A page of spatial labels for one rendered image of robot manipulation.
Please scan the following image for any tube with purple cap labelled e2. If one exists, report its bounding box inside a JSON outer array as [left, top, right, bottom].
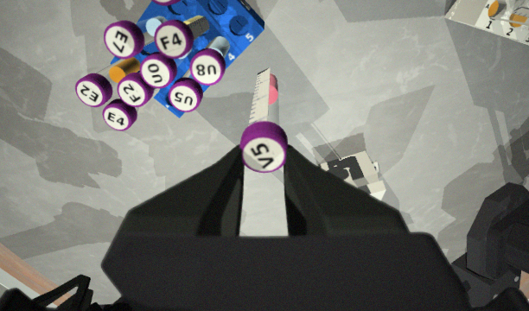
[[75, 57, 140, 107]]

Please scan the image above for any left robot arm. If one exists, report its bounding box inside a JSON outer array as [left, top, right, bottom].
[[89, 296, 134, 311]]

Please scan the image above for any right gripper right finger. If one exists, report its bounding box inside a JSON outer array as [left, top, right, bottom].
[[284, 144, 410, 236]]

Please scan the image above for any blue tube rack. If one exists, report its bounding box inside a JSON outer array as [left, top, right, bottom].
[[134, 0, 265, 117]]

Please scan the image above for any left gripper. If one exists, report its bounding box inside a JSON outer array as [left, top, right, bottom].
[[32, 275, 93, 311]]

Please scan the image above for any white done button panel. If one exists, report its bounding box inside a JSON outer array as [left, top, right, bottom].
[[318, 151, 386, 200]]

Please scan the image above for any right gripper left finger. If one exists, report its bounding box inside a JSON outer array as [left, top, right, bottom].
[[115, 145, 245, 236]]

